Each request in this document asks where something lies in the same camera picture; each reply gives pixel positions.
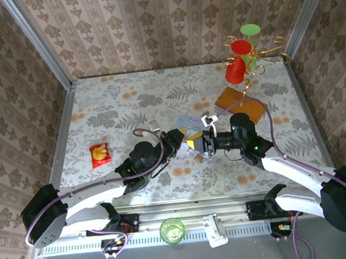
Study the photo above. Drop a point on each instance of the brass padlock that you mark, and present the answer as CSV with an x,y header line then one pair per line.
x,y
197,157

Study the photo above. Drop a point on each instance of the red snack packet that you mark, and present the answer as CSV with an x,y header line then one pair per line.
x,y
99,155

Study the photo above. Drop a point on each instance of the green plastic cup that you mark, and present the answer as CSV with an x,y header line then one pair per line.
x,y
172,231

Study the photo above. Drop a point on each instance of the perforated metal strip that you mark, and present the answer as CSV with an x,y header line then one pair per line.
x,y
80,246

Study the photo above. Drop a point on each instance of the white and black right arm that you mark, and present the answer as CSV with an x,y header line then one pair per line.
x,y
296,166

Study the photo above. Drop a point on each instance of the black electronics box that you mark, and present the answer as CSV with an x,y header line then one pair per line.
x,y
113,245
280,229

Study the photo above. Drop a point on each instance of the green wine glass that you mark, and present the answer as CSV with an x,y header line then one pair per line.
x,y
250,30

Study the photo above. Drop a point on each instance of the aluminium table side rail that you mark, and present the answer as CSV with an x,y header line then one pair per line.
x,y
63,127
308,107

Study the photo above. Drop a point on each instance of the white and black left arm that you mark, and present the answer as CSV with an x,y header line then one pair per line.
x,y
90,192

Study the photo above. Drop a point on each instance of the pastel cartoon box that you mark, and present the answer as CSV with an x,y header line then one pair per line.
x,y
187,121

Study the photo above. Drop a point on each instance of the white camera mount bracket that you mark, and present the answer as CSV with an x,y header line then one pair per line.
x,y
215,231

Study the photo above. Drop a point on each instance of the wooden rack base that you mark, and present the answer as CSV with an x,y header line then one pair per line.
x,y
250,103

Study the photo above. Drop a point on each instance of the red wine glass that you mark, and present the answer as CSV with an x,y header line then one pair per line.
x,y
235,71

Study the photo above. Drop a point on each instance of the aluminium frame post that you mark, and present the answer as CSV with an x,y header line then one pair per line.
x,y
309,12
37,46

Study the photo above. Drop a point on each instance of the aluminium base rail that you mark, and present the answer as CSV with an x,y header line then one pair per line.
x,y
180,209

